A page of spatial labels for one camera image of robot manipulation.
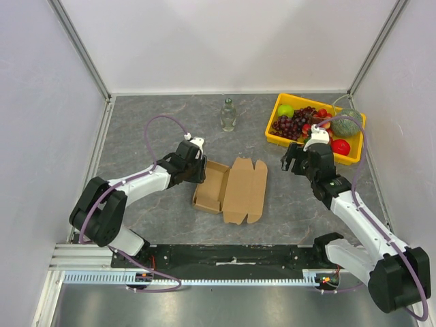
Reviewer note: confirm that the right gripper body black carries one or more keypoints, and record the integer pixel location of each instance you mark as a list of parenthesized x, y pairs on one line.
[(299, 162)]

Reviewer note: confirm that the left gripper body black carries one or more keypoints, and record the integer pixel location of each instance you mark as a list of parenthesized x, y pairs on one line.
[(195, 171)]

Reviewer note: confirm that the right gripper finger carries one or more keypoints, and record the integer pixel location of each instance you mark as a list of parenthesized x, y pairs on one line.
[(284, 164), (293, 151)]

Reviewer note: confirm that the brown cardboard box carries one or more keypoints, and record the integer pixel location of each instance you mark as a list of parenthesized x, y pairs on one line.
[(237, 192)]

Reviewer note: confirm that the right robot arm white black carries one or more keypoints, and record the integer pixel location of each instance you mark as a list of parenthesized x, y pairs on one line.
[(396, 275)]

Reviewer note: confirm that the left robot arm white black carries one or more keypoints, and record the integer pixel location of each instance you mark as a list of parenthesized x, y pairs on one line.
[(99, 212)]

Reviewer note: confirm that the purple grape bunch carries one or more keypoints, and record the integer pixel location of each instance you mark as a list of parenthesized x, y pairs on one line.
[(291, 128)]

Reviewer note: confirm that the yellow plastic tray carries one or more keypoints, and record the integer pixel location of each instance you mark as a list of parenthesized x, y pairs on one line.
[(356, 142)]

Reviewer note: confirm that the green apple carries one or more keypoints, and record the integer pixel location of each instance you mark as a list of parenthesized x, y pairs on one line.
[(285, 110)]

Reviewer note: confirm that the red apple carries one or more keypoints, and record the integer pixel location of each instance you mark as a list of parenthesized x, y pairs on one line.
[(340, 146)]

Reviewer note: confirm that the netted green melon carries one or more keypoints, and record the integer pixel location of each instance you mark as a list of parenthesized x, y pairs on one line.
[(345, 128)]

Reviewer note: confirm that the clear glass bottle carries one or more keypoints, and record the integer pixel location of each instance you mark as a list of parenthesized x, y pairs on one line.
[(228, 115)]

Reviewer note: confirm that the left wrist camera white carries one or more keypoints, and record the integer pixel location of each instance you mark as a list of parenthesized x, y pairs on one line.
[(198, 141)]

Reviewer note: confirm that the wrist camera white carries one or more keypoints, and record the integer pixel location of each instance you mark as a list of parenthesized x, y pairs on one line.
[(198, 141), (318, 136)]

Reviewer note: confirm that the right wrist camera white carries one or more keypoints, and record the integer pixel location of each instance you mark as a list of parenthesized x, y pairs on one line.
[(318, 136)]

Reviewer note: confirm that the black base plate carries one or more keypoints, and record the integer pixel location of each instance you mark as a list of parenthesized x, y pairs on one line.
[(234, 261)]

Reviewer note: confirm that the white slotted cable duct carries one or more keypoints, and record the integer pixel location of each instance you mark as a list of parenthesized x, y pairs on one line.
[(136, 278)]

